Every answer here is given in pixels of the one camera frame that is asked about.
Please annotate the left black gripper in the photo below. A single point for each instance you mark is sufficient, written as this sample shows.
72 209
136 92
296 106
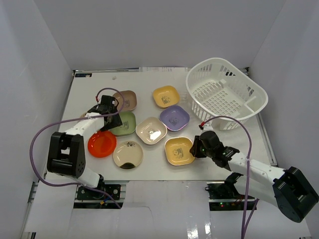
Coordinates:
113 122

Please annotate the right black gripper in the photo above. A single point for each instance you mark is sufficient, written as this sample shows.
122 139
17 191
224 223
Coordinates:
195 149

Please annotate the green square panda plate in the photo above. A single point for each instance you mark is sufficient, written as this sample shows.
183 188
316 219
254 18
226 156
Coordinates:
128 124

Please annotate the yellow square plate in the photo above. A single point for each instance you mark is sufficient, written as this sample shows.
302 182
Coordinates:
166 96
177 151

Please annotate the brown square panda plate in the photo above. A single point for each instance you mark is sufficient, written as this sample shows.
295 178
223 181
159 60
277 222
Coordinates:
130 100

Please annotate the cream square panda plate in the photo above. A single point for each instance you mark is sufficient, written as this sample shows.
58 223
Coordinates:
151 130

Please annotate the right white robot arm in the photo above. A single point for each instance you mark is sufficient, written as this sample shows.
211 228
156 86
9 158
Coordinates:
287 189

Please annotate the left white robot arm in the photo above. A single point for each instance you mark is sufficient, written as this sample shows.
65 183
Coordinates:
66 156

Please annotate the white plastic basket bin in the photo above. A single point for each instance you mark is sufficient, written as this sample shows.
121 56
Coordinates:
216 88

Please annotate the orange round plate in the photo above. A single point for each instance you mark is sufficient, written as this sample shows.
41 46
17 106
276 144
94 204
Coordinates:
102 144

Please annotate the cream round plate black mound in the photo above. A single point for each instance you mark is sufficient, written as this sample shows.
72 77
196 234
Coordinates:
128 155

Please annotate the purple square panda plate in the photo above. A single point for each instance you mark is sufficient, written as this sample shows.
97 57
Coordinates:
174 118

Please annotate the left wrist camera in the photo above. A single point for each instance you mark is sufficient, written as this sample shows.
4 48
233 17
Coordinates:
109 101

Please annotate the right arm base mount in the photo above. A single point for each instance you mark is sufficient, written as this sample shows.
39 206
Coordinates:
223 198

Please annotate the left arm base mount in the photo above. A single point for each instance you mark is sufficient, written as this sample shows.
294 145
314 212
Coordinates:
84 194

